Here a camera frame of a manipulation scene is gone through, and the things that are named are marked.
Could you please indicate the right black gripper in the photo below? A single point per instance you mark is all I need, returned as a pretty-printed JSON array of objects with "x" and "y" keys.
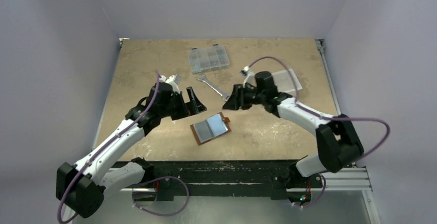
[{"x": 241, "y": 97}]

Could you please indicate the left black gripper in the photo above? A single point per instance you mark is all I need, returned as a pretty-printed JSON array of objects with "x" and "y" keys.
[{"x": 193, "y": 107}]

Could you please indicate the brown leather card holder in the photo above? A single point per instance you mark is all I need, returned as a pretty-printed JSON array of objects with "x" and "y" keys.
[{"x": 210, "y": 128}]

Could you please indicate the white plastic bin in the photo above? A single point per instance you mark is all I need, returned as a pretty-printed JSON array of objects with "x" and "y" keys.
[{"x": 284, "y": 83}]

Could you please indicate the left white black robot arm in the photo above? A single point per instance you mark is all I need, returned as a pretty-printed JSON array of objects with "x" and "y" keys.
[{"x": 82, "y": 187}]

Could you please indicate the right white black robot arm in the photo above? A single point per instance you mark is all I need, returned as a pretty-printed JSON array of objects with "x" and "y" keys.
[{"x": 337, "y": 141}]

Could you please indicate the silver open-end wrench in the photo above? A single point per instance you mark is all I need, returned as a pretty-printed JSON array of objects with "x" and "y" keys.
[{"x": 203, "y": 78}]

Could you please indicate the clear plastic screw organizer box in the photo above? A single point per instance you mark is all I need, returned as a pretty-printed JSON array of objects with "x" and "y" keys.
[{"x": 207, "y": 59}]

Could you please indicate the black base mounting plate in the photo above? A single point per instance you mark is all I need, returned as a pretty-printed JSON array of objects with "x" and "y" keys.
[{"x": 275, "y": 179}]

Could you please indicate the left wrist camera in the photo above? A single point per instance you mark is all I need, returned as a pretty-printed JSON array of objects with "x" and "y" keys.
[{"x": 172, "y": 80}]

